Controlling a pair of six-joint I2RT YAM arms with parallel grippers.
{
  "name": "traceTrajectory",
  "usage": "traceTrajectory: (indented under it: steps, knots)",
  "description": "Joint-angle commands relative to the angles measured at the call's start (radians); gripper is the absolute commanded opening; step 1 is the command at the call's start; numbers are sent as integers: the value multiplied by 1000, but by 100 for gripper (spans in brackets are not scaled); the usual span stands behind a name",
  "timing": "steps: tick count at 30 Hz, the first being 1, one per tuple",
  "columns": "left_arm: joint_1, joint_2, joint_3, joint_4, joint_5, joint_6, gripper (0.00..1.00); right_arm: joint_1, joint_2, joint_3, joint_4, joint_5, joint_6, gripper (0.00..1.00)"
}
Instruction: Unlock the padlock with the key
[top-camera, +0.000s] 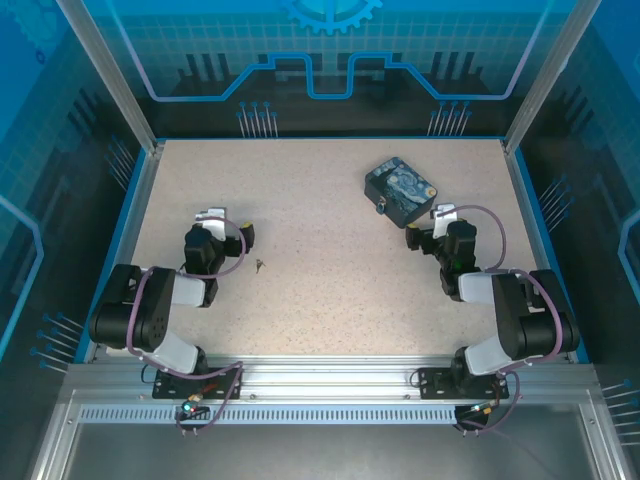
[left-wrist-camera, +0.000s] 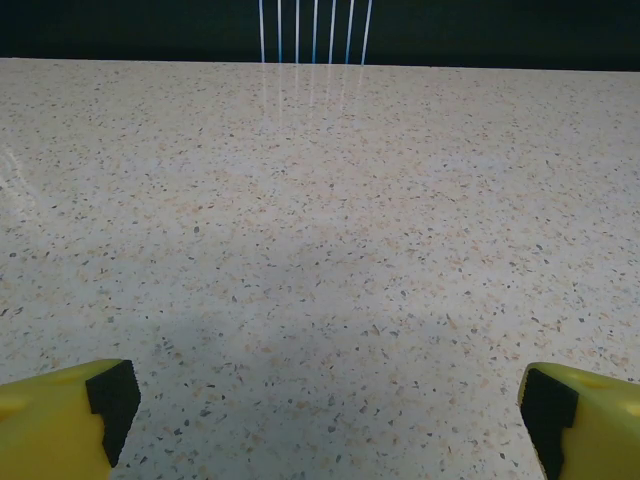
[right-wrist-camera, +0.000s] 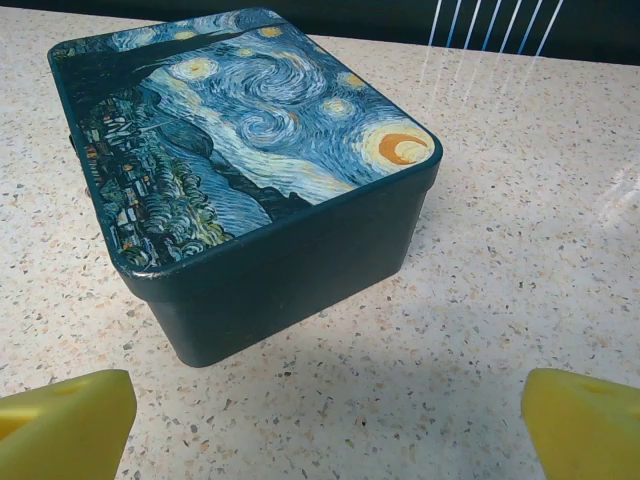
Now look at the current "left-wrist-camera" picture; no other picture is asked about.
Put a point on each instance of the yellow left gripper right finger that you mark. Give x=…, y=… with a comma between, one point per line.
x=595, y=430

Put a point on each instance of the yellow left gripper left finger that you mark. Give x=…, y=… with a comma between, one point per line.
x=45, y=425

